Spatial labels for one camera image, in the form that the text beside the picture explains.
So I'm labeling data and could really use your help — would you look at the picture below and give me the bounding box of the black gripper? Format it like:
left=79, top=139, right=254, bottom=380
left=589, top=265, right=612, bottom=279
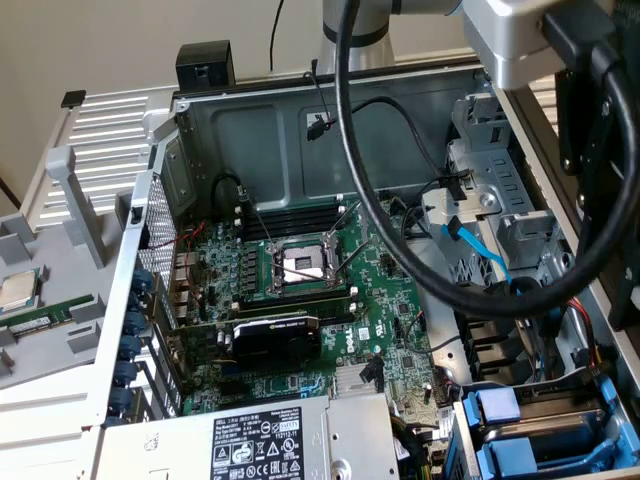
left=553, top=0, right=640, bottom=332

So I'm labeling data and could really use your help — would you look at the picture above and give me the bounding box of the blue SATA wire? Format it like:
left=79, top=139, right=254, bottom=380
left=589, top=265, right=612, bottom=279
left=440, top=215, right=566, bottom=351

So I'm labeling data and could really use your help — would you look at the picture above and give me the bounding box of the red yellow power wire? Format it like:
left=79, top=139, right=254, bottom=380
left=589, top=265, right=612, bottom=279
left=564, top=297, right=609, bottom=371

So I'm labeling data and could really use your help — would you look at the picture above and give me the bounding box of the empty blue disk carrier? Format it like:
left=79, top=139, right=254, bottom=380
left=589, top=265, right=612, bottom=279
left=474, top=434, right=619, bottom=474

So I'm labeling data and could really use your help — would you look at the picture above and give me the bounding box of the silver metal drive cage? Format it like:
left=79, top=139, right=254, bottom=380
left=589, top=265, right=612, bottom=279
left=443, top=92, right=581, bottom=301

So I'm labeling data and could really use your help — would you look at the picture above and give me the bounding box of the metal locking lever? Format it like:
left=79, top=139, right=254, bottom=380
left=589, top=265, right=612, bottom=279
left=333, top=238, right=372, bottom=281
left=237, top=197, right=275, bottom=251

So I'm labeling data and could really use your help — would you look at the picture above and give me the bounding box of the metal socket cover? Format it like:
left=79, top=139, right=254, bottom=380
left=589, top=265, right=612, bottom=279
left=323, top=199, right=372, bottom=274

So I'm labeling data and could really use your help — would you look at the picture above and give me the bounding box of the black RAM slot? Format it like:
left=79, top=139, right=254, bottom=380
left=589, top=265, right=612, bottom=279
left=234, top=287, right=359, bottom=309
left=234, top=299, right=359, bottom=324
left=233, top=207, right=349, bottom=237
left=233, top=193, right=347, bottom=226

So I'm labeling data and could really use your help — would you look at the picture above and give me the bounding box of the CPU socket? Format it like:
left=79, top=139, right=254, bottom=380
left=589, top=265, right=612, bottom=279
left=267, top=234, right=349, bottom=296

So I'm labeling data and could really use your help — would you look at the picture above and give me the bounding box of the open PC case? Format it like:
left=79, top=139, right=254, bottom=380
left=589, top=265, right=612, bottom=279
left=82, top=52, right=640, bottom=480

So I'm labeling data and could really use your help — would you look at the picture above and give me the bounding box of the silver heat sink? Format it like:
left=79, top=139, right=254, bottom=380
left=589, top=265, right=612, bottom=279
left=333, top=363, right=387, bottom=397

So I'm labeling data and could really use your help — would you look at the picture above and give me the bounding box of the hard drive in blue caddy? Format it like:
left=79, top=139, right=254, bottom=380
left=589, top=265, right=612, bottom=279
left=444, top=372, right=640, bottom=480

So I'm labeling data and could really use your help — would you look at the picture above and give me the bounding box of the black graphics card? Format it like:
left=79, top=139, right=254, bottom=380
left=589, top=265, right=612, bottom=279
left=169, top=312, right=324, bottom=374

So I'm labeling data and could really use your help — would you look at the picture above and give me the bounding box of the green motherboard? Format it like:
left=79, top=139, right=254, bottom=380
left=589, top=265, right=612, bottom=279
left=167, top=195, right=454, bottom=434

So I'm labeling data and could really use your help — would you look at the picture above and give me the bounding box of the black box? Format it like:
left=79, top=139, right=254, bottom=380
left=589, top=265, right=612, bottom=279
left=175, top=40, right=236, bottom=94

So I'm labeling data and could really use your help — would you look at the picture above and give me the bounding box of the grey parts rack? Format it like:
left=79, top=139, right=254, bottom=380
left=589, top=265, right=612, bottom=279
left=0, top=144, right=129, bottom=394

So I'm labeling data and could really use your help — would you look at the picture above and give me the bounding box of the grey power supply unit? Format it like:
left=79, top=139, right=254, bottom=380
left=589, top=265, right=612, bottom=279
left=97, top=392, right=401, bottom=480

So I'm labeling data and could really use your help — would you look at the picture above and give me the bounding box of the green RAM stick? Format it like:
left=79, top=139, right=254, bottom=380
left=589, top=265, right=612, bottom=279
left=0, top=293, right=96, bottom=342

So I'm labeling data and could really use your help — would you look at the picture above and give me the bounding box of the silver CPU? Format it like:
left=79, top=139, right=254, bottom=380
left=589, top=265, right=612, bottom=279
left=0, top=269, right=40, bottom=314

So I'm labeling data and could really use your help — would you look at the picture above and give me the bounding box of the silver depth camera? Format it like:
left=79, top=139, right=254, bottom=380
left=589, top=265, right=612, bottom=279
left=462, top=0, right=569, bottom=91

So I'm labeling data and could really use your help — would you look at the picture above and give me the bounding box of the black strap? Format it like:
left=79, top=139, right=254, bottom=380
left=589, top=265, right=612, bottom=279
left=438, top=168, right=475, bottom=202

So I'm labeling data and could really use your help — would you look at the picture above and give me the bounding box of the thick black camera cable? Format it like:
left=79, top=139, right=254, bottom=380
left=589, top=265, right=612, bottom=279
left=333, top=0, right=640, bottom=321

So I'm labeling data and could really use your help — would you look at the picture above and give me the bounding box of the black wire with connector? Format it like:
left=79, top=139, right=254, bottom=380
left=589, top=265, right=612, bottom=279
left=305, top=95, right=474, bottom=201

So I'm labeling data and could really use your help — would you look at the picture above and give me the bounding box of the braided power cable bundle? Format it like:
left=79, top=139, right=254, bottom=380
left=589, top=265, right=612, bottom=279
left=389, top=415, right=441, bottom=480

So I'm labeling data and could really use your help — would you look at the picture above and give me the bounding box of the thin black cable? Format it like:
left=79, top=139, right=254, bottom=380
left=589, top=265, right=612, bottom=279
left=268, top=0, right=286, bottom=72

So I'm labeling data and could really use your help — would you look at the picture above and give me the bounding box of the red black twisted wire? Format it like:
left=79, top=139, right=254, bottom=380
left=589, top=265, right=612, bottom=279
left=148, top=221, right=209, bottom=306

